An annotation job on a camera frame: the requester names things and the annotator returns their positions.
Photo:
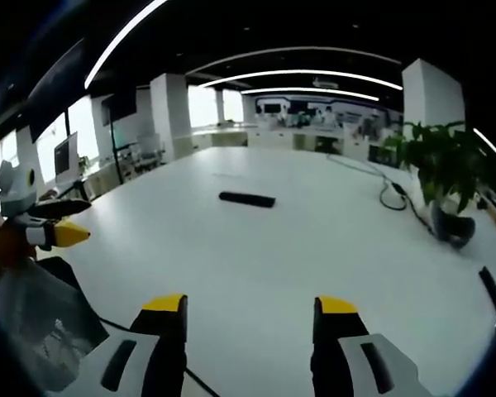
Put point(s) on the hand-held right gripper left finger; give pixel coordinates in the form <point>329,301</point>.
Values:
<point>165,355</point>

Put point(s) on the black flat device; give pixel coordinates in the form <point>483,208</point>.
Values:
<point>490,288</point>

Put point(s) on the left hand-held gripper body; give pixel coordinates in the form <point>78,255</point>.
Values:
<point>17,186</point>

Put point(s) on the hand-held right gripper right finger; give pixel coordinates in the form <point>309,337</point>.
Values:
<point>335,355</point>

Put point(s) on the black plant pot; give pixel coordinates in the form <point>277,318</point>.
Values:
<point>452,227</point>

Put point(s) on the green potted plant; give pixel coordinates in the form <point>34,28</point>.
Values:
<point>442,161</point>

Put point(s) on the computer monitor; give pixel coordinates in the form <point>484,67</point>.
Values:
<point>64,156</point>

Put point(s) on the person's left hand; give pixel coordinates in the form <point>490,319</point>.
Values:
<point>0,244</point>

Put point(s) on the grey mesh office chair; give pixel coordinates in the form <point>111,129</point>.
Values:
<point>45,318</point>

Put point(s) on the black remote control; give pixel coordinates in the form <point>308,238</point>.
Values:
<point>247,199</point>

